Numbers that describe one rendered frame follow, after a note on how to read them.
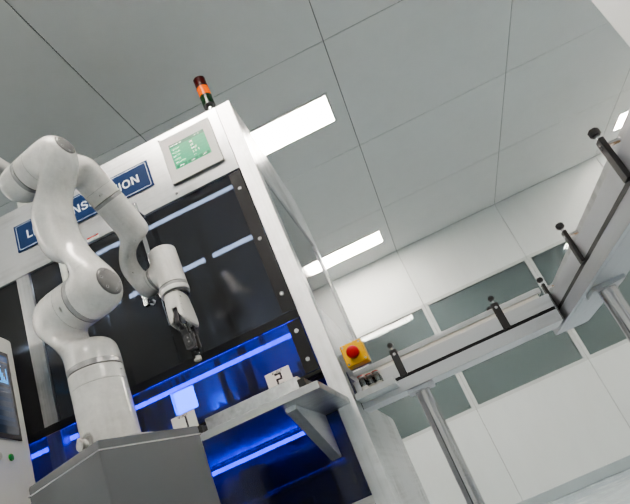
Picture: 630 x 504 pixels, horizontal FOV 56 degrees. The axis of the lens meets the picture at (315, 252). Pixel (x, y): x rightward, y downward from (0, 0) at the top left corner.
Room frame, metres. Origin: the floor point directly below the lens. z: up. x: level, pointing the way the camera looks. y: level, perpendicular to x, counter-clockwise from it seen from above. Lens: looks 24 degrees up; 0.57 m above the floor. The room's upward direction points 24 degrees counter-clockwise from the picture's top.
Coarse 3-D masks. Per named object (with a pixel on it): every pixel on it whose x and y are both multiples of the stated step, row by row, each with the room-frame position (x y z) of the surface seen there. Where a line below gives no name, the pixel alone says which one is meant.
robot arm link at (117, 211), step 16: (96, 208) 1.37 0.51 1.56; (112, 208) 1.37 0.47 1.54; (128, 208) 1.40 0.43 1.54; (112, 224) 1.40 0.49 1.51; (128, 224) 1.41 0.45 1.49; (144, 224) 1.44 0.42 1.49; (128, 240) 1.44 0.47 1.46; (128, 256) 1.48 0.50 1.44; (128, 272) 1.51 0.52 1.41; (144, 272) 1.54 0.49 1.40; (144, 288) 1.54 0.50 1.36
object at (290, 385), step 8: (296, 376) 1.45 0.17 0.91; (280, 384) 1.46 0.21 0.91; (288, 384) 1.46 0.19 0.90; (296, 384) 1.45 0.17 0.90; (264, 392) 1.46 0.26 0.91; (272, 392) 1.46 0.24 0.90; (280, 392) 1.46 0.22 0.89; (288, 392) 1.46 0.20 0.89; (248, 400) 1.47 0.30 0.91; (256, 400) 1.46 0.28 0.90; (264, 400) 1.46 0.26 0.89; (232, 408) 1.47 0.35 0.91; (240, 408) 1.47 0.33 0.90; (248, 408) 1.47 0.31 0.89; (216, 416) 1.47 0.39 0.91; (224, 416) 1.47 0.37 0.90; (232, 416) 1.47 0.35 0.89; (208, 424) 1.48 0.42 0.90; (216, 424) 1.48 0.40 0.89
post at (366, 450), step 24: (240, 144) 1.82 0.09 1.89; (240, 168) 1.83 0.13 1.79; (264, 192) 1.82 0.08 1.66; (264, 216) 1.82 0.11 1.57; (288, 240) 1.84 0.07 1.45; (288, 264) 1.82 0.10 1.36; (312, 312) 1.82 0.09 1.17; (312, 336) 1.83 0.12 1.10; (336, 360) 1.82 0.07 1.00; (336, 384) 1.82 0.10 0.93; (360, 408) 1.87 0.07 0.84; (360, 432) 1.82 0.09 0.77; (360, 456) 1.83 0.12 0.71; (384, 480) 1.82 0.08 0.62
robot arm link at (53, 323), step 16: (48, 304) 1.17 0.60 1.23; (64, 304) 1.16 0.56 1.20; (32, 320) 1.20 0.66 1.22; (48, 320) 1.18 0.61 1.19; (64, 320) 1.18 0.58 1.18; (80, 320) 1.19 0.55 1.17; (48, 336) 1.18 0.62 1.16; (64, 336) 1.19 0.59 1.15; (80, 336) 1.22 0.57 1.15; (96, 336) 1.19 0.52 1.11; (64, 352) 1.17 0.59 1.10; (80, 352) 1.16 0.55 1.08; (96, 352) 1.17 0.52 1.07; (112, 352) 1.19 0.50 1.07; (80, 368) 1.16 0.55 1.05
